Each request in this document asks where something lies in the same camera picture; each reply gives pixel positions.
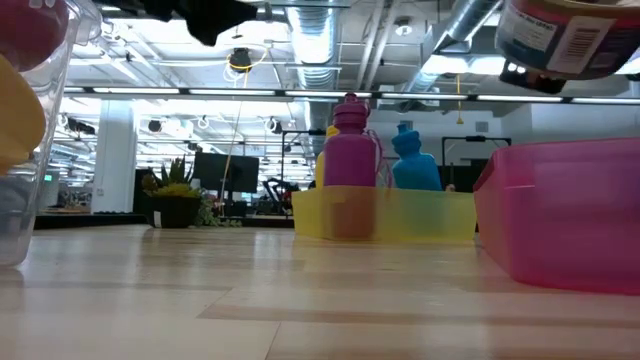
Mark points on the silver air duct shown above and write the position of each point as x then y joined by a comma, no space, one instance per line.
315,40
470,20

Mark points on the potted succulent plant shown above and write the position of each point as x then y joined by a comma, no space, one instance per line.
172,210

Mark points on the black computer monitor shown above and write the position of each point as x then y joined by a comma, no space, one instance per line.
215,172

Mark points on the purple plastic bottle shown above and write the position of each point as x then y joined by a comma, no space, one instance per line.
350,155

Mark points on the yellow plastic bottle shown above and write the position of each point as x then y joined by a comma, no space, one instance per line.
320,170

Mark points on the black ceiling device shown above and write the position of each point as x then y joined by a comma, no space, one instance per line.
241,59

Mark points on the red toy apple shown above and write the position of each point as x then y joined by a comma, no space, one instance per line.
30,30

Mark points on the pink translucent plastic bin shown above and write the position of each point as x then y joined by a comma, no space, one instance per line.
565,220

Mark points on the white pillar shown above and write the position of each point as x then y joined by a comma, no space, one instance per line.
115,150

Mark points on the silver tin can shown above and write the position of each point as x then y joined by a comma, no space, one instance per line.
570,35

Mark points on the clear plastic bin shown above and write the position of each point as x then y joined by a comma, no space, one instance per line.
55,125

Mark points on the blue plastic bottle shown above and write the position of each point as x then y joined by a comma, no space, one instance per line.
415,167

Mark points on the yellow translucent plastic bin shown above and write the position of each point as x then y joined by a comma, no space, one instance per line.
425,215

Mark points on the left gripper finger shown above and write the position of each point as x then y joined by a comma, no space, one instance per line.
215,20

